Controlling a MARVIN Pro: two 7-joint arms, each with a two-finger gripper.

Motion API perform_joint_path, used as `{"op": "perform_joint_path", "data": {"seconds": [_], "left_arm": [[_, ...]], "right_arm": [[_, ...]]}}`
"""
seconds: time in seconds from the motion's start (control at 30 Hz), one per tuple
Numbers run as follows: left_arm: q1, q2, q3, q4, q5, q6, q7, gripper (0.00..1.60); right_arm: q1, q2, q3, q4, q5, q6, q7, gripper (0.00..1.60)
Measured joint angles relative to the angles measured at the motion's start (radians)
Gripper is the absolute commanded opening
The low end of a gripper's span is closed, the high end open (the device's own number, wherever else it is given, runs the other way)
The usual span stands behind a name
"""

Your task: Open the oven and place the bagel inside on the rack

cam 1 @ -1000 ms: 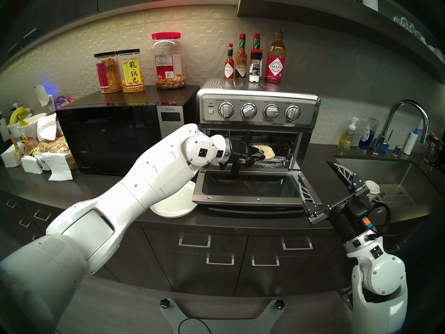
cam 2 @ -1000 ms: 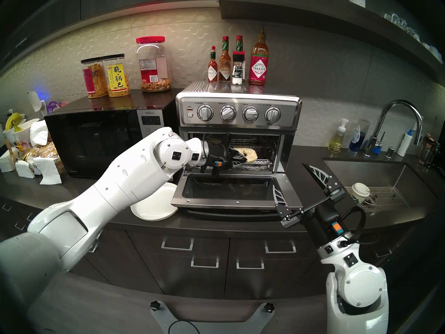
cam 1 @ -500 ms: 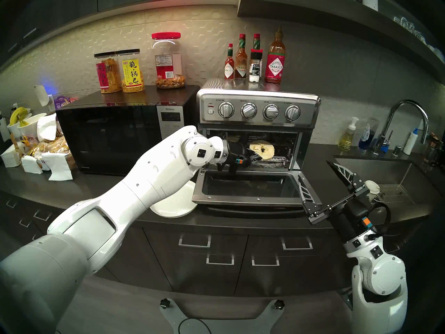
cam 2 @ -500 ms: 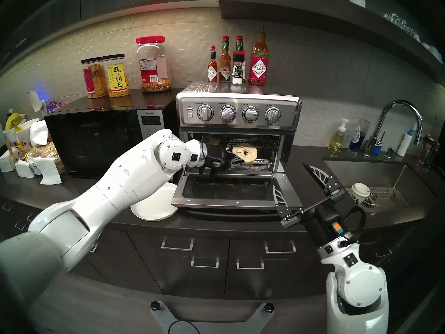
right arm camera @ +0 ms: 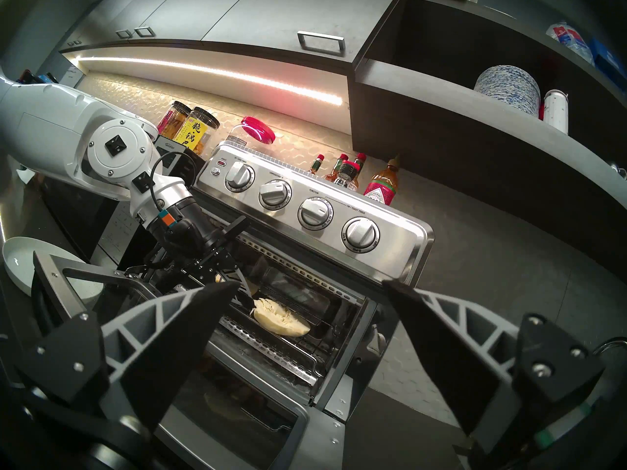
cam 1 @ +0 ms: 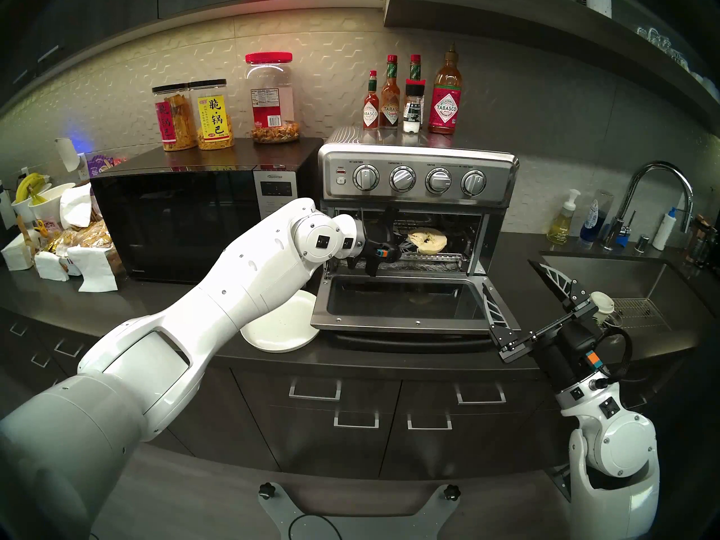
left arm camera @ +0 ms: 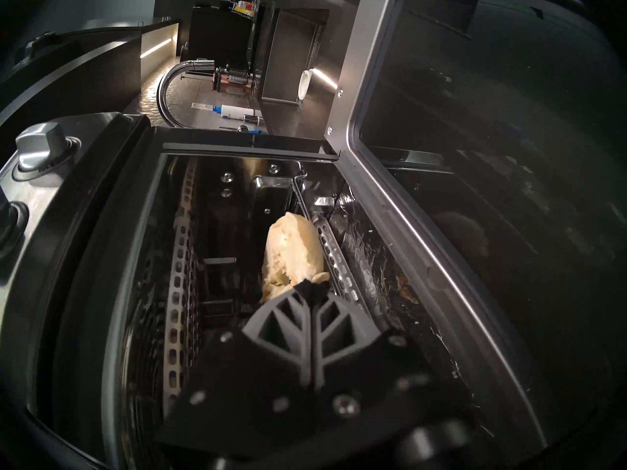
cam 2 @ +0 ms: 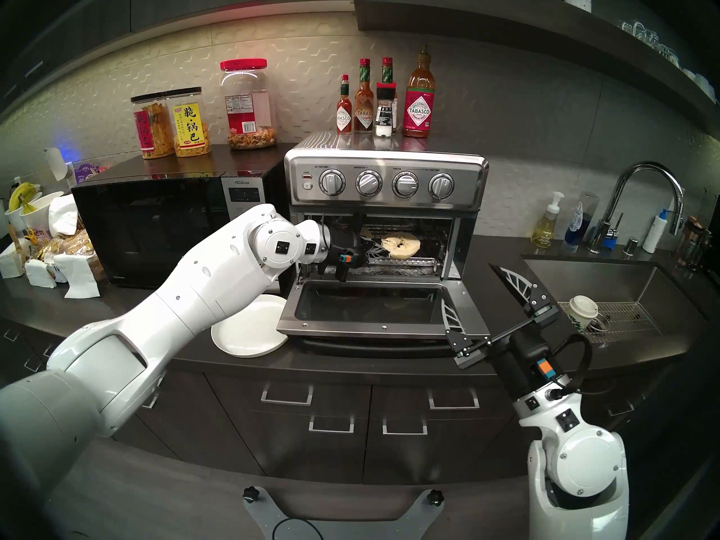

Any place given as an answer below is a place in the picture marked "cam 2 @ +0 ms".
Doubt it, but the yellow label snack jar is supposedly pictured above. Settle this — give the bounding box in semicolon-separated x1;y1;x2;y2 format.
167;87;212;158

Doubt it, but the chrome gooseneck faucet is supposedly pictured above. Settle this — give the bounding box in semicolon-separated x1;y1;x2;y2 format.
589;162;686;254

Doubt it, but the copper lidded jar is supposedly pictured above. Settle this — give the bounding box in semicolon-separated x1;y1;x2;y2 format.
678;215;701;264

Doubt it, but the yellow liquid soap dispenser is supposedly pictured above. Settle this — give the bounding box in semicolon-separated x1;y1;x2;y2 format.
530;191;565;249

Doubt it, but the red label snack jar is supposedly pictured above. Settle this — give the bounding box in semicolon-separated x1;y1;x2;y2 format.
131;93;175;160

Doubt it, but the dark crusted bagel half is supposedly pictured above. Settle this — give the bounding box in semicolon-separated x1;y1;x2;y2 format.
381;232;422;260

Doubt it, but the white crumpled paper bag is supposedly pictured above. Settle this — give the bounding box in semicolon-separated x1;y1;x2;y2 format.
49;194;79;237

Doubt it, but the foil covered oven tray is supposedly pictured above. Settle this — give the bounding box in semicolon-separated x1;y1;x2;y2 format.
312;262;445;278

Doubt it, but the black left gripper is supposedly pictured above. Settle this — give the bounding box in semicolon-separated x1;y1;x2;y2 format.
329;214;392;283

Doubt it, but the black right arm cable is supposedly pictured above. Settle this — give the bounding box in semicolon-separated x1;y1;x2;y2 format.
554;334;592;397

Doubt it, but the clear jar red lid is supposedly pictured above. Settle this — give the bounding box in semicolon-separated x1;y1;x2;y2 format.
220;58;278;150

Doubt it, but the dark glass french press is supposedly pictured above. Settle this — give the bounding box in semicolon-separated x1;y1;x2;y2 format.
693;227;712;269

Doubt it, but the green neck Tabasco bottle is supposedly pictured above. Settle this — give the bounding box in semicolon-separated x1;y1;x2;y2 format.
380;57;399;130

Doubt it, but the paper coffee cup white lid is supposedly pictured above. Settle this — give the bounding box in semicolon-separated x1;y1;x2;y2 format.
567;295;600;330

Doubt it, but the tall clear tumbler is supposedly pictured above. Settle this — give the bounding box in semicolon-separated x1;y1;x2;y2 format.
579;192;600;230

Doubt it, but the round white plate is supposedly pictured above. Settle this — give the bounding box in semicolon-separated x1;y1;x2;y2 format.
211;295;289;358

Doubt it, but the medium Tabasco sauce bottle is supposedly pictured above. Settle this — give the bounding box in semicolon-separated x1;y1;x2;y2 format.
354;58;375;133

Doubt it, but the stainless steel toaster oven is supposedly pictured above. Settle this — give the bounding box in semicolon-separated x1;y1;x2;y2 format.
284;131;490;281

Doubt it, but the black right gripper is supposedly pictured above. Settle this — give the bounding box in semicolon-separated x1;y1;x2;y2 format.
440;263;562;403

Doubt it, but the dark lower cabinet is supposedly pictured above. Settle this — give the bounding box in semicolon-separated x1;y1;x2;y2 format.
0;314;698;486

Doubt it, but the small Tabasco sauce bottle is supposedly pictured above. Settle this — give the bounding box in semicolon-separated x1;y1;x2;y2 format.
336;75;353;134

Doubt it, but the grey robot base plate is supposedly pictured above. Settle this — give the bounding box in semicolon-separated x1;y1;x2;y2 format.
243;487;445;540

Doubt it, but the white bottle blue cap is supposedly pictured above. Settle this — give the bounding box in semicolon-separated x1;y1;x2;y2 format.
642;209;669;254

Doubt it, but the large white paper bag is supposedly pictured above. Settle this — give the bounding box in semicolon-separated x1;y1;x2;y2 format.
55;254;101;299

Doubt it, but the silver oven control knob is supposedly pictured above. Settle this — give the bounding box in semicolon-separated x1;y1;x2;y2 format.
391;170;420;199
318;169;347;197
355;169;384;198
427;172;456;201

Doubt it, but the blue dish soap bottle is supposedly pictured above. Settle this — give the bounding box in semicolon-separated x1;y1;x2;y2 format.
564;201;588;247

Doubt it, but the large Tabasco sriracha bottle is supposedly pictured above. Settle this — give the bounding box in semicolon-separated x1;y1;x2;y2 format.
402;44;436;138

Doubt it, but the yellow banana bunch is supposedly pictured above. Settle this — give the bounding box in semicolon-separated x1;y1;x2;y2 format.
8;182;40;210

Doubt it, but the bagged bread loaf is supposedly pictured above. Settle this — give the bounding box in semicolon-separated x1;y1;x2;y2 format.
34;229;105;281

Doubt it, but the wire oven rack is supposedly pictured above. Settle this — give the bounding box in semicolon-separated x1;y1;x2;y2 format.
307;217;455;264

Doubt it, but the small white paper bag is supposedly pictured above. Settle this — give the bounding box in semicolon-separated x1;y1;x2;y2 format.
0;241;26;279
25;259;57;289

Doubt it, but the black base cable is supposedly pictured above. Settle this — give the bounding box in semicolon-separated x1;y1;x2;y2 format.
273;517;325;540

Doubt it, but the black microwave oven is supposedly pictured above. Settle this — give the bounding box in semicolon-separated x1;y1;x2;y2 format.
72;144;296;295

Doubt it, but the stainless steel sink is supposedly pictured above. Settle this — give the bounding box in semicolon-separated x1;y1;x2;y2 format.
523;255;709;348

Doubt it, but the glass toaster oven door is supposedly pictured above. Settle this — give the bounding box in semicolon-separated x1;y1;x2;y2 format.
277;277;491;358

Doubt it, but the dark open wall shelf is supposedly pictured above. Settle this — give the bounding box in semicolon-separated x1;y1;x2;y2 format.
354;0;720;140

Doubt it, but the black countertop appliance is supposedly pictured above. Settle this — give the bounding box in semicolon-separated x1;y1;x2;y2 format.
709;199;720;286

